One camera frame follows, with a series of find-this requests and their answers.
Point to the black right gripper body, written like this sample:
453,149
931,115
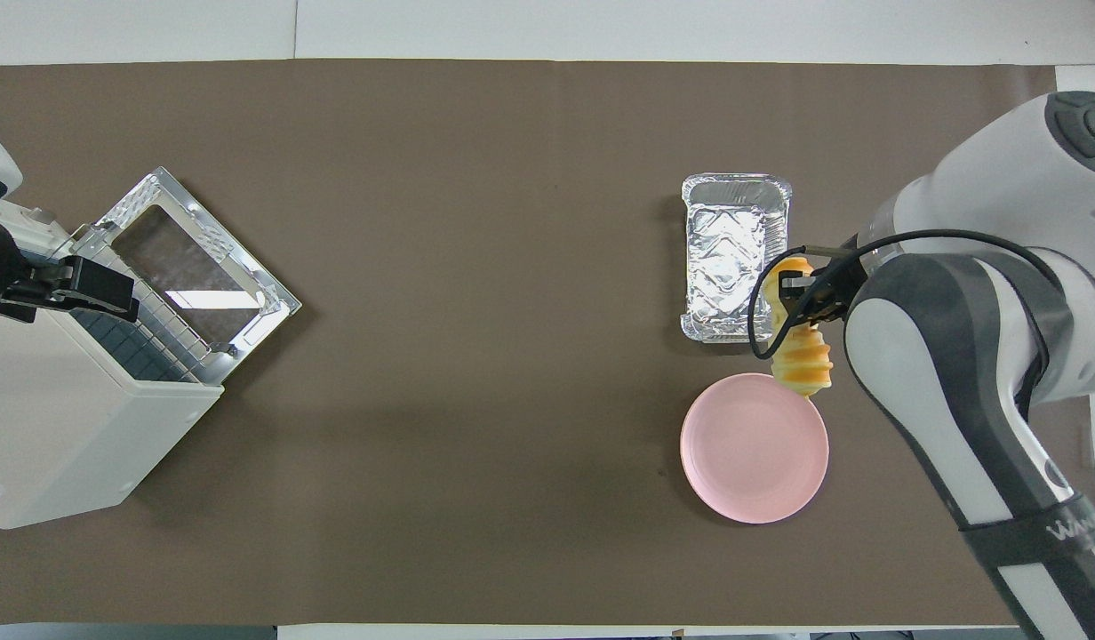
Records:
839,284

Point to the aluminium foil tray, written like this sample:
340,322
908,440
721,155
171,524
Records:
725,258

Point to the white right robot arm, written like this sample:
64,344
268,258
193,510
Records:
939,400

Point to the glass and chrome oven door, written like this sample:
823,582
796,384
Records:
201,267

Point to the white toaster oven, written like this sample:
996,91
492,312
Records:
67,427

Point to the pink round plate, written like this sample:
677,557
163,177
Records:
754,449

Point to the brown paper table mat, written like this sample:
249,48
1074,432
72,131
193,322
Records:
512,267

